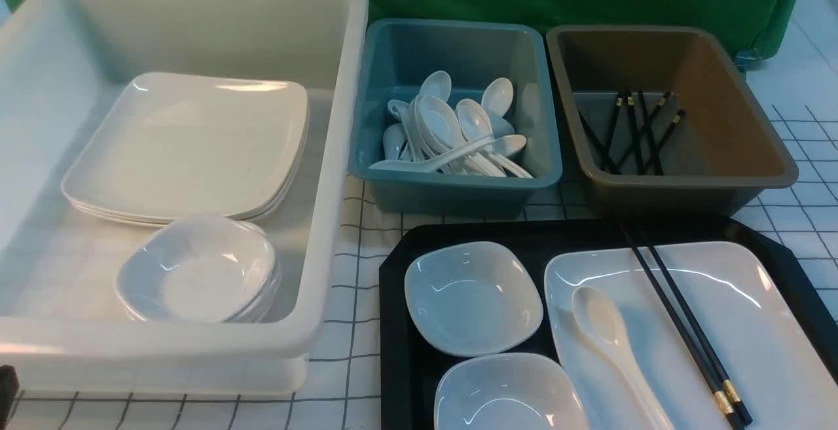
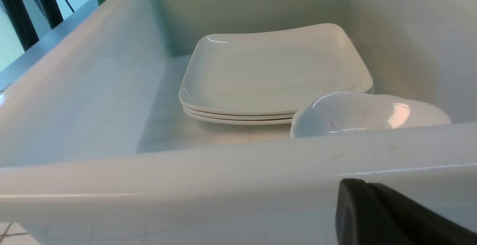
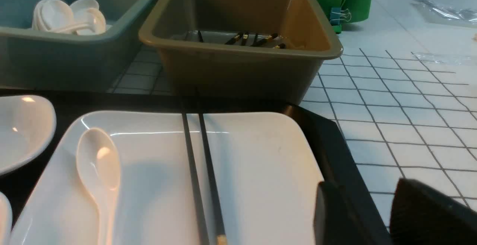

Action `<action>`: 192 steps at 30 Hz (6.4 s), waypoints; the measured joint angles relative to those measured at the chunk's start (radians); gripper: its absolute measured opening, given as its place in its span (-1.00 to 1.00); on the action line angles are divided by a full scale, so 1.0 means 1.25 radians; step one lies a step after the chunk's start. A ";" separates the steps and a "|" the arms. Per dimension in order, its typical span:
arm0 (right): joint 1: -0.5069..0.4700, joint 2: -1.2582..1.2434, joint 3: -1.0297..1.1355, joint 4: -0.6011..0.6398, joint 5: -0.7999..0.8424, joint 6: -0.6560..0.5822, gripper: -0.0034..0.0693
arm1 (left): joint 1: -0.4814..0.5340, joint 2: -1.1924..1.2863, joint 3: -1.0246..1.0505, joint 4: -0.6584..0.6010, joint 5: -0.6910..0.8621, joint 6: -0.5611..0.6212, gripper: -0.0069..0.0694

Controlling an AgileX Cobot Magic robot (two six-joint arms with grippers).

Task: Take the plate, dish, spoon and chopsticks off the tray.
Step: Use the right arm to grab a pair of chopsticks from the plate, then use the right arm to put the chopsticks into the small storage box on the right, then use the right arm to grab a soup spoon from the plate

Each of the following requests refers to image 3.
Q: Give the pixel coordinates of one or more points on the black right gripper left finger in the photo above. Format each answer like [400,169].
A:
[333,222]

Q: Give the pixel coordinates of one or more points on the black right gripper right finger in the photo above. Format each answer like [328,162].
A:
[421,215]

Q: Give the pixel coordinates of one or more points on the large white square plate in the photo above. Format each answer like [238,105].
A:
[266,174]

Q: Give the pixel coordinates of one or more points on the black chopstick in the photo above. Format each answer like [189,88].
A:
[221,237]
[199,209]

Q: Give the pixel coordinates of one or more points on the white ceramic soup spoon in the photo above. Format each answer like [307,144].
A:
[99,168]

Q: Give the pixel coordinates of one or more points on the small white bowl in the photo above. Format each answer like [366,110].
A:
[6,218]
[27,126]

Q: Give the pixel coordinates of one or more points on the black plastic serving tray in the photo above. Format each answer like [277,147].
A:
[326,141]

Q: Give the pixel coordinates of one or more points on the black chopsticks in bin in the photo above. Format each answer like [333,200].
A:
[241,38]

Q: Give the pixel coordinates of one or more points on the brown plastic bin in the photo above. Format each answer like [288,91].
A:
[217,70]

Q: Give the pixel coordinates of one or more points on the clear plastic bag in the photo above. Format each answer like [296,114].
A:
[445,15]

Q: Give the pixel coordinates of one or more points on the blue binder clip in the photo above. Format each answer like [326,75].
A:
[338,15]

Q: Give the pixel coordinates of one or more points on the pile of white spoons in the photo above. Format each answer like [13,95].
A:
[82,17]

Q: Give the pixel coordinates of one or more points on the teal plastic bin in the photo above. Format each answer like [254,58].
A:
[52,61]

